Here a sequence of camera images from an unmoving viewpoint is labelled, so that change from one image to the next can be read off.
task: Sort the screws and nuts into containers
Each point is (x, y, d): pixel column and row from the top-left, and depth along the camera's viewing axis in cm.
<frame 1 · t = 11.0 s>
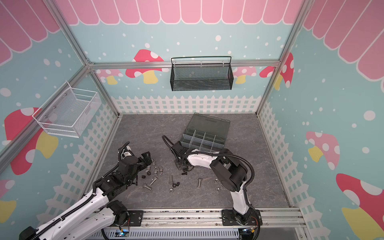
left hand: (144, 158, 81), fingers open
right hand: (181, 162, 94), fingers closed
grey plastic organizer box: (205, 132, 105), point 6 cm above the table
silver bolt centre right: (199, 181, 87), point 2 cm above the table
black screw lower: (183, 173, 91), on the table
silver bolt centre: (171, 179, 89), on the table
silver nut bottom centre: (171, 190, 84), on the table
silver hex nut right lower: (217, 189, 85), on the table
silver bolt lower left: (147, 187, 86), on the table
silver bolt left middle: (153, 181, 88), on the table
silver wing nut: (156, 169, 92), point 2 cm above the table
black small nut left: (143, 176, 88), point 2 cm above the table
silver hex nut left: (149, 173, 91), on the table

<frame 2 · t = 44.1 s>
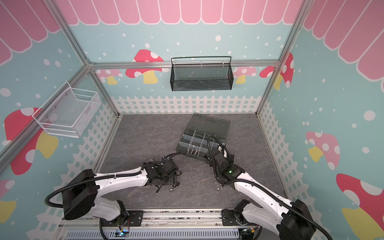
left hand: (169, 182, 85), fingers open
right hand: (216, 153, 82), fingers open
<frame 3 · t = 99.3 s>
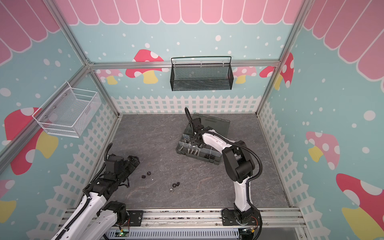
left hand: (134, 165, 82), fingers open
right hand: (195, 139, 97), fingers open
dark ring washer: (143, 176, 89), on the table
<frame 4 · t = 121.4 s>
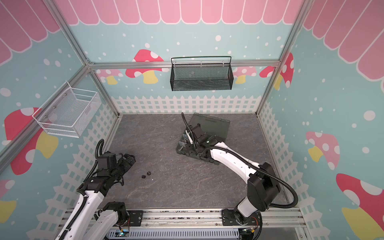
left hand: (130, 164, 81), fingers open
right hand: (190, 146, 84), fingers open
